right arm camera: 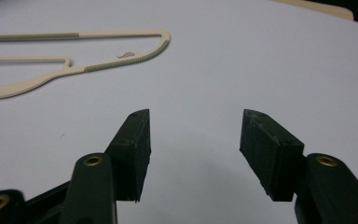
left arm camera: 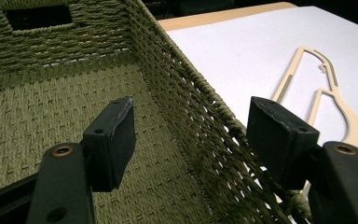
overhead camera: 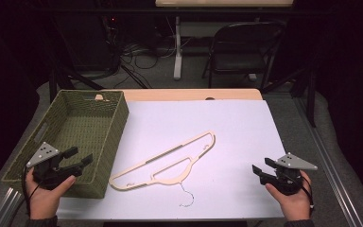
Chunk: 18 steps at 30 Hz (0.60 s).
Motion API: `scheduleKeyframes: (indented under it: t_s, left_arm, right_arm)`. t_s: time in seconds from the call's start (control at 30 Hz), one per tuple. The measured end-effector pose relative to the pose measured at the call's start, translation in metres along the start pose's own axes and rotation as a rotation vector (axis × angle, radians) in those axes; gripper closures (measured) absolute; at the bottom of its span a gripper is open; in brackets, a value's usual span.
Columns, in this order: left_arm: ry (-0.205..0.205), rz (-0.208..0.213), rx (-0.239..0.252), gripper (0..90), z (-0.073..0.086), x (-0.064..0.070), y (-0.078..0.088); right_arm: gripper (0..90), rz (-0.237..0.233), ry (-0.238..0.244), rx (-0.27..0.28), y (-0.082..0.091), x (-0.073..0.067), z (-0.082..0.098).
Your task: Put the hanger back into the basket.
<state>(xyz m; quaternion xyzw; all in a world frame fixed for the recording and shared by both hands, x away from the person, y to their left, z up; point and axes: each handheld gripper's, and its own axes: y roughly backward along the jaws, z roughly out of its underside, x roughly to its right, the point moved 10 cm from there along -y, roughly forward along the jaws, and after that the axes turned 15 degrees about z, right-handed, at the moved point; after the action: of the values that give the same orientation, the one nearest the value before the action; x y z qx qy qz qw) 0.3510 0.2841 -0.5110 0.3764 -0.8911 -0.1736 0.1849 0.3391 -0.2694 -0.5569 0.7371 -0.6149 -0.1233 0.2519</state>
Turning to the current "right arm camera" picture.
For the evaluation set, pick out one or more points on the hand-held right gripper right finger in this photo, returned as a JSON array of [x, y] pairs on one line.
[[276, 155]]

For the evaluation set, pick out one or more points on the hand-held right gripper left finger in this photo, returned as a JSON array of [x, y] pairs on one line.
[[127, 155]]

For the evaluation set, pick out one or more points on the white paper sheet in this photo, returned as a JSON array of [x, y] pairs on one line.
[[230, 68]]

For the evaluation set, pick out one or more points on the beige plastic clothes hanger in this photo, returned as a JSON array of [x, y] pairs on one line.
[[59, 72]]

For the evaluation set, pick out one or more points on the beige board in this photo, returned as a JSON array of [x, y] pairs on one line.
[[326, 7]]

